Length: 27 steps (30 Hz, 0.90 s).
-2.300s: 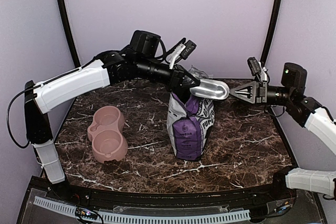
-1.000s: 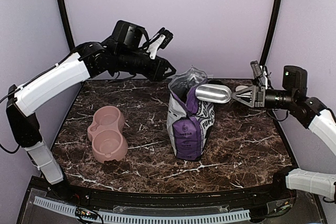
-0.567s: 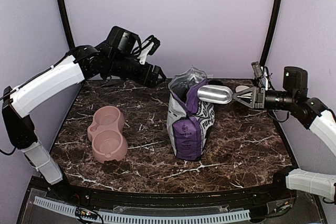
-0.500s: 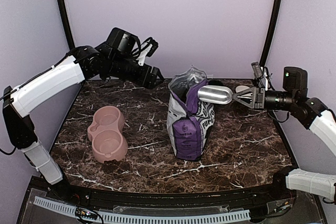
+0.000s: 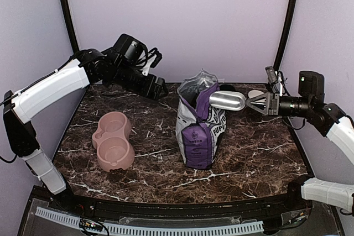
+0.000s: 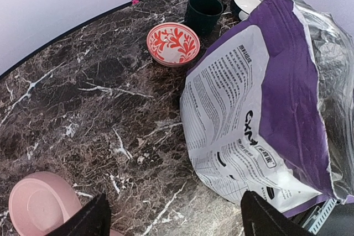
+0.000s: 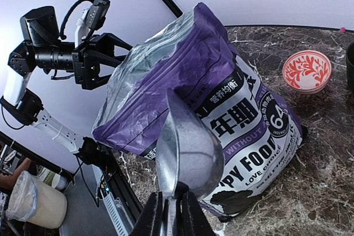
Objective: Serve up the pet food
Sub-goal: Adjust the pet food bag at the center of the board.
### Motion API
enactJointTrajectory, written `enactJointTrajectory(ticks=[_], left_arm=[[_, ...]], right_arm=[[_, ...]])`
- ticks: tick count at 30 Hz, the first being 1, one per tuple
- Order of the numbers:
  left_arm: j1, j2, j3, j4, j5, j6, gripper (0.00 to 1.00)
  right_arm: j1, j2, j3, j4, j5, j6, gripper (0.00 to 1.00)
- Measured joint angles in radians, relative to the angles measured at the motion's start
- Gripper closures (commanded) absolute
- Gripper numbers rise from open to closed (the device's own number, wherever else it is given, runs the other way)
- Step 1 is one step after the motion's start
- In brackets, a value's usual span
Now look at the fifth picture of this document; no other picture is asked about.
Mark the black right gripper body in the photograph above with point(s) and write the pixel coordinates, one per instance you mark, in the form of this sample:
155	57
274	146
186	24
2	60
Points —
275	104

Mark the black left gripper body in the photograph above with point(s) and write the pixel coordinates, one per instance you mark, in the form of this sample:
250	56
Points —
147	88

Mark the silver metal scoop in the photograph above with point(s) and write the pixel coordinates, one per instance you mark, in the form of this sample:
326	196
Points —
228	100

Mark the purple pet food bag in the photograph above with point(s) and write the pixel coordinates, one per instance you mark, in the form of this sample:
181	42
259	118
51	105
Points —
199	126

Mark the pink double pet bowl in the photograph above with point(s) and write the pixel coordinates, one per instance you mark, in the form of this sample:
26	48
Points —
111	141

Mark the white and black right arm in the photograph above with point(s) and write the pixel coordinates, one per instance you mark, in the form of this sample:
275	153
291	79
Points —
329	120

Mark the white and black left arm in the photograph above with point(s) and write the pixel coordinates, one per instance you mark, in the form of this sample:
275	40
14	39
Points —
127	63

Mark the blue and white bowl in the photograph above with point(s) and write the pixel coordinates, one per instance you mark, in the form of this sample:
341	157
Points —
254	93

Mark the dark green mug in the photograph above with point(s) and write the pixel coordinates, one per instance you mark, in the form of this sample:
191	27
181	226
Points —
227	87

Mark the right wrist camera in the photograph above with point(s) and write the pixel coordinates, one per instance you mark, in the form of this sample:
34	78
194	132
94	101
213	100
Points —
276	81

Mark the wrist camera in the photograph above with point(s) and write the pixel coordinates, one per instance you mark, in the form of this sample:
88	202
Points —
149	61
276	81

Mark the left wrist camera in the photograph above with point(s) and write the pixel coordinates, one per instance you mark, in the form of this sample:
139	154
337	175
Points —
149	61

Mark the black front table rail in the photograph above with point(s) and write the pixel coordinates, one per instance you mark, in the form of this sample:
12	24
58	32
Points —
259	209

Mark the black right frame post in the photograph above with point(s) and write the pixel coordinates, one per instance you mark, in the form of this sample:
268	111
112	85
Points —
285	34

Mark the black frame post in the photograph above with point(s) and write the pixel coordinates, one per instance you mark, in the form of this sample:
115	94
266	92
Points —
69	25
285	34

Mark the black left frame post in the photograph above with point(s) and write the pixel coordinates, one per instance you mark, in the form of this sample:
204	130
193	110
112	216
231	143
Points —
69	25

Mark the white slotted cable duct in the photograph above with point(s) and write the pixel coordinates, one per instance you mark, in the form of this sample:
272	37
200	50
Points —
139	226

